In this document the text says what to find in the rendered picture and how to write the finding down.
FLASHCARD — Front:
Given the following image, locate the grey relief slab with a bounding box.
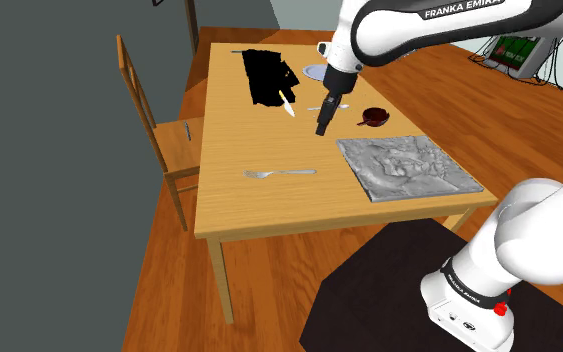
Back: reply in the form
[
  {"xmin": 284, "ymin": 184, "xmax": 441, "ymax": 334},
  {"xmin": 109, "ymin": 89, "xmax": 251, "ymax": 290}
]
[{"xmin": 334, "ymin": 134, "xmax": 485, "ymax": 204}]

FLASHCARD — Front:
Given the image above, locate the black irregular flat object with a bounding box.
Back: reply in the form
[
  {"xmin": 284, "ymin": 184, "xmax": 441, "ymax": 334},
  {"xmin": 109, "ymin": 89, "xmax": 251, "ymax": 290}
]
[{"xmin": 241, "ymin": 48, "xmax": 301, "ymax": 107}]

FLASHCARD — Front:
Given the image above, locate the dark red cup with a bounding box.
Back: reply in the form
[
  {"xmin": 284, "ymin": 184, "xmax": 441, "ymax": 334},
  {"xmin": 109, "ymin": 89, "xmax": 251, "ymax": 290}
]
[{"xmin": 356, "ymin": 107, "xmax": 391, "ymax": 129}]

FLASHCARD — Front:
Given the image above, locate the pale blue plate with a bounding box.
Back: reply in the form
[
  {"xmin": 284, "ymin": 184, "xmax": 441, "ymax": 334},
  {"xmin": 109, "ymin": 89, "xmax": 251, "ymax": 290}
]
[{"xmin": 301, "ymin": 63, "xmax": 329, "ymax": 83}]

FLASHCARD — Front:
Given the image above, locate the screen with green red picture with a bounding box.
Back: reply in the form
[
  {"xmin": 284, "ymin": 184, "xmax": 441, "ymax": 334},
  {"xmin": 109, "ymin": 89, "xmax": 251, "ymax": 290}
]
[{"xmin": 467, "ymin": 34, "xmax": 563, "ymax": 92}]

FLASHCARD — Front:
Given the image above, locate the wooden chair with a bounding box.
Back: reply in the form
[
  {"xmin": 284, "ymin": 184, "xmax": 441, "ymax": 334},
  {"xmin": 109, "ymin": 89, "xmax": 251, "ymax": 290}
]
[{"xmin": 116, "ymin": 33, "xmax": 205, "ymax": 233}]

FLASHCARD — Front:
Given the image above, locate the silver spoon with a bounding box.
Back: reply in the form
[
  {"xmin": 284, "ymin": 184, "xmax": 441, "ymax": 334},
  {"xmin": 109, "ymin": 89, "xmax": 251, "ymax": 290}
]
[{"xmin": 306, "ymin": 103, "xmax": 351, "ymax": 112}]

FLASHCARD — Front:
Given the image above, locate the silver fork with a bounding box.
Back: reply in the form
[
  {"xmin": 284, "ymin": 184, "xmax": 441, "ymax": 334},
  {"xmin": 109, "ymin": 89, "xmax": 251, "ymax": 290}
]
[{"xmin": 242, "ymin": 167, "xmax": 318, "ymax": 180}]

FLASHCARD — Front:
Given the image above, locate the white knife with yellow handle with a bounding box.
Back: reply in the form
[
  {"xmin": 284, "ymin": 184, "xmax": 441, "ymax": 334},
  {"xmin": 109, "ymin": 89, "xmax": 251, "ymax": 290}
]
[{"xmin": 277, "ymin": 89, "xmax": 296, "ymax": 119}]

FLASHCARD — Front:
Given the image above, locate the light wooden table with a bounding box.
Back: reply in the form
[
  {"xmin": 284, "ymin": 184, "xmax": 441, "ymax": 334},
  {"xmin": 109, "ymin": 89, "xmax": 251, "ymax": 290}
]
[{"xmin": 193, "ymin": 42, "xmax": 500, "ymax": 326}]

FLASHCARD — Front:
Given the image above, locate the brown wooden post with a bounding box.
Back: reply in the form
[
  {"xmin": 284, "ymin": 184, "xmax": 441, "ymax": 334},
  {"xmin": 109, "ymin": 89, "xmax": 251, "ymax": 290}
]
[{"xmin": 184, "ymin": 0, "xmax": 201, "ymax": 57}]

